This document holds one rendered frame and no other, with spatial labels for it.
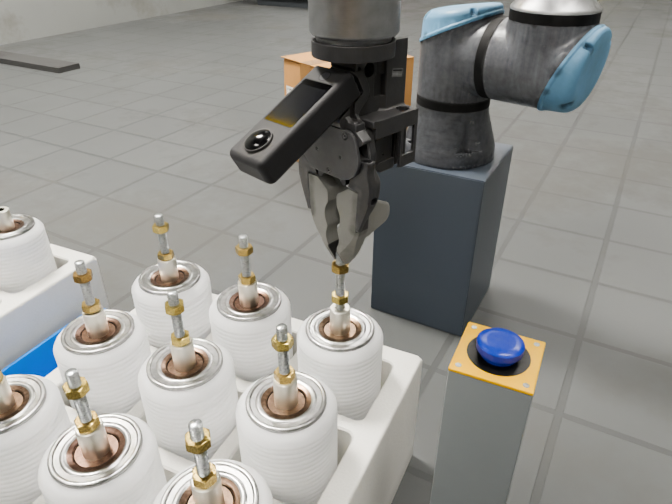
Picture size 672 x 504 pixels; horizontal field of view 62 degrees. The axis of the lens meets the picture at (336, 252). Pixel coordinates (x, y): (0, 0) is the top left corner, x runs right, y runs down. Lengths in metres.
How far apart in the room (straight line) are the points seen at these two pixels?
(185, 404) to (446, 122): 0.57
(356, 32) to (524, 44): 0.39
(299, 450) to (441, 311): 0.55
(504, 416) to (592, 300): 0.71
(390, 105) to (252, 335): 0.29
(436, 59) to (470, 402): 0.54
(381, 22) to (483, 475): 0.40
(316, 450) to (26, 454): 0.26
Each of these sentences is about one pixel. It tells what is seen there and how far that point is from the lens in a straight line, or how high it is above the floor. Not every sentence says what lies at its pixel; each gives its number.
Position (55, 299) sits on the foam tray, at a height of 0.15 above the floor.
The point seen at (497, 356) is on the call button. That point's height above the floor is 0.33.
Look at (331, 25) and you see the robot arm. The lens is 0.46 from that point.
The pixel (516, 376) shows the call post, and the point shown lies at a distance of 0.50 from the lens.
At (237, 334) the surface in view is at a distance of 0.64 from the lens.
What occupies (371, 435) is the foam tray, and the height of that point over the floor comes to 0.18.
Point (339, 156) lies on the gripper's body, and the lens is 0.50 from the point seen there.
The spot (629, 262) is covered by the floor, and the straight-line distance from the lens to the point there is 1.36.
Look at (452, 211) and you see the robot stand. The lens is 0.91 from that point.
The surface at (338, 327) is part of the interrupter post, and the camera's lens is 0.60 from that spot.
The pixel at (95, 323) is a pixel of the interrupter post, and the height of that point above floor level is 0.27.
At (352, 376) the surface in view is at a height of 0.22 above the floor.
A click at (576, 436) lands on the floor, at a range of 0.91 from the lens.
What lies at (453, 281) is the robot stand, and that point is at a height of 0.11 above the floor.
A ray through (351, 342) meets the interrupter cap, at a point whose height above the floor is 0.25.
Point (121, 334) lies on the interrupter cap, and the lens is 0.65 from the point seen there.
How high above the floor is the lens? 0.64
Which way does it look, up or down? 31 degrees down
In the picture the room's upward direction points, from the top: straight up
